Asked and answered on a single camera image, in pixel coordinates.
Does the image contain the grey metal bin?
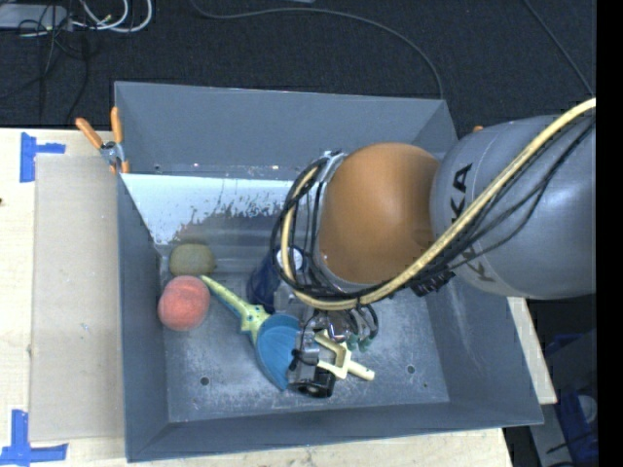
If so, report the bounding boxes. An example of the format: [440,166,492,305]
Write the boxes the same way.
[113,80,545,463]

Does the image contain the black cylinder on white bracket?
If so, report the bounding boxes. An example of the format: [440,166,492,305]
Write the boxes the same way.
[287,331,377,400]

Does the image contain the pink-orange peach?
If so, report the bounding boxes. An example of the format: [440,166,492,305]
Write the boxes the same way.
[156,274,212,333]

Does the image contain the blue and yellow toy scoop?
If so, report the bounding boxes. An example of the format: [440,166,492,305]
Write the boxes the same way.
[199,274,304,392]

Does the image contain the green-brown kiwi fruit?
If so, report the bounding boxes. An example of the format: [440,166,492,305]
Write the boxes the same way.
[168,243,216,277]

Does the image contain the dark blue cup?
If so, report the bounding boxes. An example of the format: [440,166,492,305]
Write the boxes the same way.
[245,246,306,315]

